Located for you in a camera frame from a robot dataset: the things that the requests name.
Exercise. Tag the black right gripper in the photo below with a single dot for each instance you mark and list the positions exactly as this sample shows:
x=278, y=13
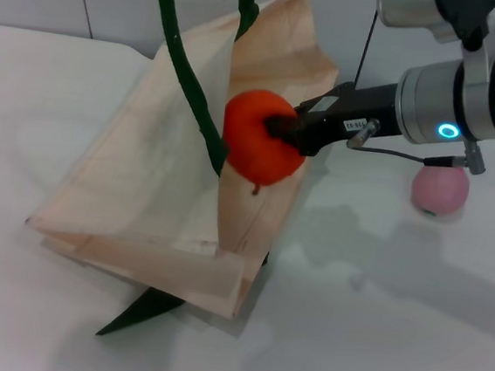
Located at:
x=346, y=112

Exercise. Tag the orange toy fruit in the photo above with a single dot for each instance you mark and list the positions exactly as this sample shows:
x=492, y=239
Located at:
x=251, y=146

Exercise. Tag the pink toy peach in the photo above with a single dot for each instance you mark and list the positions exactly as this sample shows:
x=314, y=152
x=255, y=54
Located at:
x=440, y=191

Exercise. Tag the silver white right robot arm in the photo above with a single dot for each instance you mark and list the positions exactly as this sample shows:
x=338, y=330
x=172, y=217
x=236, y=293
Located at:
x=479, y=98

